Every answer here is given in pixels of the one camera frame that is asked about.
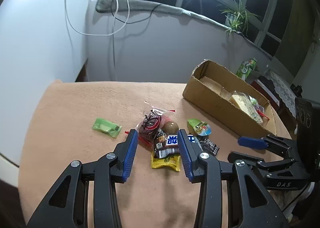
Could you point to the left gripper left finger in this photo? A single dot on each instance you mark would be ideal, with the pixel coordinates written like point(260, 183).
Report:
point(66, 203)

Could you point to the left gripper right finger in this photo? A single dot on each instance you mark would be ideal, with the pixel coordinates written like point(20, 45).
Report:
point(249, 202)

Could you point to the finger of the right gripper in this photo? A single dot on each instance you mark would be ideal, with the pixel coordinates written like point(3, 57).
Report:
point(251, 160)
point(253, 143)

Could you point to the clear bag dark candies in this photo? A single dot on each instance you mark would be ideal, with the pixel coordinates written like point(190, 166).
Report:
point(260, 110)

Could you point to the biscuit pack clear wrapper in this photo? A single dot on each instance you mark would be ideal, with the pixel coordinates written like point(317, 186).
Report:
point(241, 100)

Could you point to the green lid jelly cup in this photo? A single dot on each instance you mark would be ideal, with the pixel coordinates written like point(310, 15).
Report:
point(198, 128)

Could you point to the yellow snack packet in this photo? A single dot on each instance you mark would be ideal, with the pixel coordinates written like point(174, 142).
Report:
point(172, 161)

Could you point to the brown jelly cup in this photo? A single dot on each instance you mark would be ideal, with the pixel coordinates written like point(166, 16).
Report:
point(170, 128)

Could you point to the green candy packet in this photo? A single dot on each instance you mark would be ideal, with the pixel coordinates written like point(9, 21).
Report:
point(107, 127)

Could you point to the red dates snack bag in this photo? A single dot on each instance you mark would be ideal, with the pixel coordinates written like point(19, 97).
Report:
point(153, 120)

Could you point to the brown snickers bar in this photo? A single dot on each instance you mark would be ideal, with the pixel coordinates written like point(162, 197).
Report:
point(253, 100)

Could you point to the red box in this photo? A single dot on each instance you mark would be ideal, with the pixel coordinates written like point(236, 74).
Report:
point(259, 86)

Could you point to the white lace cloth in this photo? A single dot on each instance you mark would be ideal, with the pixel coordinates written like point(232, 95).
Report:
point(283, 90)

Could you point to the cardboard box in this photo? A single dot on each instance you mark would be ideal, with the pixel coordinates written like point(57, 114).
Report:
point(210, 87)

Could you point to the peach table cloth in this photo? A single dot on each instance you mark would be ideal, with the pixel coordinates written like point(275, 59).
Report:
point(61, 132)

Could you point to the potted spider plant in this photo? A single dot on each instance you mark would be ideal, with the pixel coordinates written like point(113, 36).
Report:
point(237, 18)

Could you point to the grey windowsill cloth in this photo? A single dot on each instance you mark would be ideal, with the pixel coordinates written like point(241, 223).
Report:
point(108, 6)

